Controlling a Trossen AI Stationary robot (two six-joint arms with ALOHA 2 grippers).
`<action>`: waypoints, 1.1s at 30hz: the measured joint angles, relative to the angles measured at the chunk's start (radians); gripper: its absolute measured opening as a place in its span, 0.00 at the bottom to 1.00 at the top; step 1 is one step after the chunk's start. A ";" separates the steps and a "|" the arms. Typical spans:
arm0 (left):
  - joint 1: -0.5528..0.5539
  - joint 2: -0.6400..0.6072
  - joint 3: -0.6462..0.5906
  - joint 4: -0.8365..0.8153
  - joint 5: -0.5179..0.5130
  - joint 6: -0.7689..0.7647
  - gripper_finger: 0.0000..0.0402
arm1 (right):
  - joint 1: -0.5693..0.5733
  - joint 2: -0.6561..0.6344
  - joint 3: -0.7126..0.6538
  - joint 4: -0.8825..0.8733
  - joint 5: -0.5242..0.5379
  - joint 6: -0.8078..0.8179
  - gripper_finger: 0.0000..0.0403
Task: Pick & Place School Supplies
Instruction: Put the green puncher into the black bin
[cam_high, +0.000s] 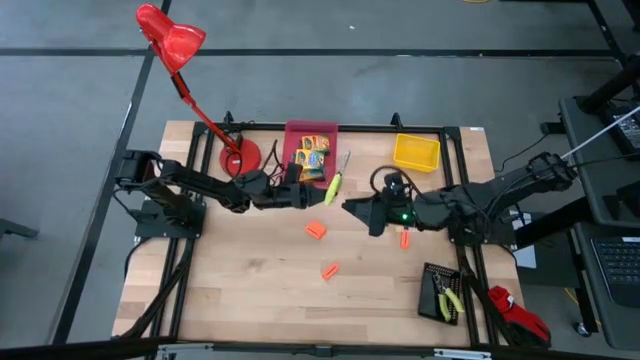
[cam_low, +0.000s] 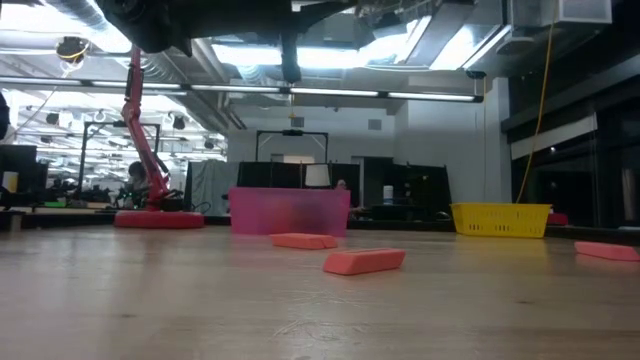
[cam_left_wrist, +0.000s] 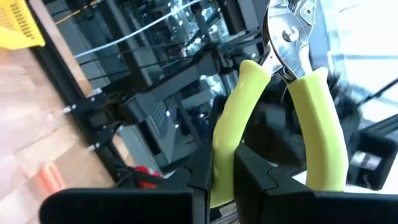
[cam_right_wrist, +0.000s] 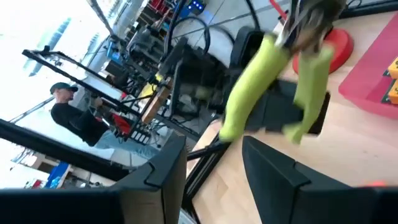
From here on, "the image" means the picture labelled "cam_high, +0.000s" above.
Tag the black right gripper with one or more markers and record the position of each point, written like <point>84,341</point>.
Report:
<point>402,216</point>

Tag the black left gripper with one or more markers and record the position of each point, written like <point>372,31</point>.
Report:
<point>296,196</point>

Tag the yellow green Crayola crayon box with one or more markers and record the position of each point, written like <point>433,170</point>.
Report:
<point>312,175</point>
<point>315,143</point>

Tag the washable Crayola crayon box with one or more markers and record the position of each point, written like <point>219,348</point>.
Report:
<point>310,160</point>

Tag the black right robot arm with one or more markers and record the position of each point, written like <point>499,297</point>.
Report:
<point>500,192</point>

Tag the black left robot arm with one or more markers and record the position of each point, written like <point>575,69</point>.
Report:
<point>200,182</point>

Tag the pink plastic bin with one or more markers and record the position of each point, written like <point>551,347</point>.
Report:
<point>310,127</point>

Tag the yellow plastic basket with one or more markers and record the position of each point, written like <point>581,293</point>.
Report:
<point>416,152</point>

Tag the black perforated tray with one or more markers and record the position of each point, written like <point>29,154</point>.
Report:
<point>427,305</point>

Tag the red glove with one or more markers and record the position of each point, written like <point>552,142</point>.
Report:
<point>520,317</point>

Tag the red desk lamp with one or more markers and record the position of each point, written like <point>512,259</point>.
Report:
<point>172,37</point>

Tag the caster wheel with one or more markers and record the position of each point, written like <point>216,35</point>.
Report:
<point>580,329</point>

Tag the black laptop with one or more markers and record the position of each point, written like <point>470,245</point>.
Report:
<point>617,270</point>

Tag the dark side desk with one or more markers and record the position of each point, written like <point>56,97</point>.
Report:
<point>607,325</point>

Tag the black stand foot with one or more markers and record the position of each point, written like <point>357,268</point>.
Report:
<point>15,228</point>

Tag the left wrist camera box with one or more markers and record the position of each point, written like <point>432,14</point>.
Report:
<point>292,172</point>

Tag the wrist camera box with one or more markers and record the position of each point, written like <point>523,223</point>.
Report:
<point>395,182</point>
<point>292,172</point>

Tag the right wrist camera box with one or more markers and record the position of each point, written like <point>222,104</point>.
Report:
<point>395,182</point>

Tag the black aluminium table frame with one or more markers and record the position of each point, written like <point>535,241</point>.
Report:
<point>370,128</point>

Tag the overhead camera mount bar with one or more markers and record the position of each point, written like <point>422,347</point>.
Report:
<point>100,346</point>

